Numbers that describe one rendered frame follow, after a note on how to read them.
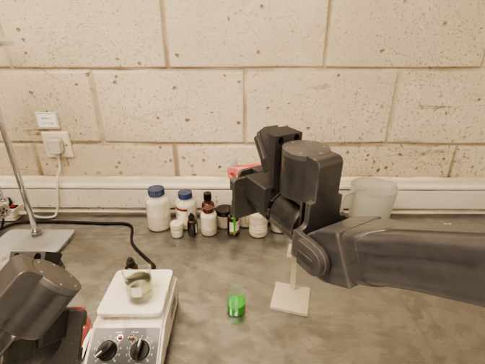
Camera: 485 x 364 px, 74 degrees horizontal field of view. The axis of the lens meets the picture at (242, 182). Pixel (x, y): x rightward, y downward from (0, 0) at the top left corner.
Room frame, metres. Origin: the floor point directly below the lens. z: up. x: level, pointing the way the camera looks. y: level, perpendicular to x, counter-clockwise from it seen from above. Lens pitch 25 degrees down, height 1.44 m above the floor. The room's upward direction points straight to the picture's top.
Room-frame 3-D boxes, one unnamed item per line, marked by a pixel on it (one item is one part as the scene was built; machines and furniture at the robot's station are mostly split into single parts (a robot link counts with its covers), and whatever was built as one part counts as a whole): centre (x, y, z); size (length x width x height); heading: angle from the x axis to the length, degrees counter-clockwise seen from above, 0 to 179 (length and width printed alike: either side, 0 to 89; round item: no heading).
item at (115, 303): (0.48, 0.21, 0.98); 0.12 x 0.12 x 0.01; 1
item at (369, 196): (0.81, -0.36, 0.97); 0.18 x 0.13 x 0.15; 110
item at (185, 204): (0.85, 0.17, 0.96); 0.06 x 0.06 x 0.11
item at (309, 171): (0.33, -0.09, 1.26); 0.12 x 0.09 x 0.12; 30
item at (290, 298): (0.54, -0.11, 0.96); 0.08 x 0.08 x 0.13; 75
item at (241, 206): (0.42, -0.04, 1.22); 0.10 x 0.07 x 0.07; 121
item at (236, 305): (0.51, 0.01, 0.93); 0.04 x 0.04 x 0.06
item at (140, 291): (0.46, 0.19, 1.02); 0.06 x 0.05 x 0.08; 34
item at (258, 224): (0.81, -0.05, 0.95); 0.06 x 0.06 x 0.10
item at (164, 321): (0.46, 0.20, 0.94); 0.22 x 0.13 x 0.08; 1
